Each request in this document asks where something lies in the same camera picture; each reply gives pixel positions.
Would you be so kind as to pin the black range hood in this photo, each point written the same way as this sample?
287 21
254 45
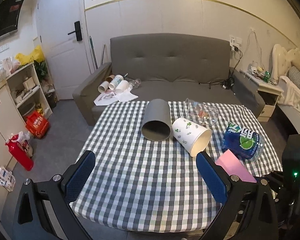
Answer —
9 16

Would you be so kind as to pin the white paper cup on sofa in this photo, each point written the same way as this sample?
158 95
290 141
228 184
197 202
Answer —
103 87

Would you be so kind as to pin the white door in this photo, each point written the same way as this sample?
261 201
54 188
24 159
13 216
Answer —
66 57

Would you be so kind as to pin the white paper sheet on sofa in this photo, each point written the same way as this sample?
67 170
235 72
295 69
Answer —
109 97

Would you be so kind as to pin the white printed cup on sofa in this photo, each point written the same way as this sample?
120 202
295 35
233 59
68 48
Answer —
115 82

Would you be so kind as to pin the checkered tablecloth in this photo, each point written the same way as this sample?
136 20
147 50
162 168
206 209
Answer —
141 185

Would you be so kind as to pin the black door handle lock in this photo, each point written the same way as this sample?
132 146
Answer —
77 31

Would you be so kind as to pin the empty clear bottle on sofa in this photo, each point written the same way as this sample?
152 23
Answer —
134 84

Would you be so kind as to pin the blue plastic water bottle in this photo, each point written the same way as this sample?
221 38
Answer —
244 143

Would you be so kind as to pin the red fire extinguisher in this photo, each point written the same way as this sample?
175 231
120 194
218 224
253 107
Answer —
16 150

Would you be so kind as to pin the grey cylindrical cup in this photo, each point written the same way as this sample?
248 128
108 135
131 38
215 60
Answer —
156 124

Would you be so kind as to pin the cream bedside table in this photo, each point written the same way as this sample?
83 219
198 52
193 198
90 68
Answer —
268 92

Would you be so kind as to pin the grey fabric sofa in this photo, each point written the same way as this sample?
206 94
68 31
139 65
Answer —
171 67

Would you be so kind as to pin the pink hexagonal cup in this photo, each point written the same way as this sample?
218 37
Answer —
231 164

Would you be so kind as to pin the red shopping bag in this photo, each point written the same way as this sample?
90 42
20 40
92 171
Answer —
37 125

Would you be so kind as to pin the white wall socket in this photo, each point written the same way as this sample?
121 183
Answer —
235 41

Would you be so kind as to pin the yellow plastic bag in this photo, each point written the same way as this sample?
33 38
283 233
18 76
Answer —
35 55

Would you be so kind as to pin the white open shelf unit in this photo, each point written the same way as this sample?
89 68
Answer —
27 92

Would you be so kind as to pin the clear plastic cup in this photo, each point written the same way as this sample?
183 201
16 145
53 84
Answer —
200 113

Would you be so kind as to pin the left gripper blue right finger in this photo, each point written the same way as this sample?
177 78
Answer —
214 176

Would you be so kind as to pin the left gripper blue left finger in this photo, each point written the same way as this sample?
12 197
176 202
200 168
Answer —
75 177

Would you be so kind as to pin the white paper cup green print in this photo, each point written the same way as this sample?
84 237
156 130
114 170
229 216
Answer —
192 136

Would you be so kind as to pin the green bottle on nightstand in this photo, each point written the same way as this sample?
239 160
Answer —
266 76

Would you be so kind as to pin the bed with white sheets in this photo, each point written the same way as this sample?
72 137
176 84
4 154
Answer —
289 101

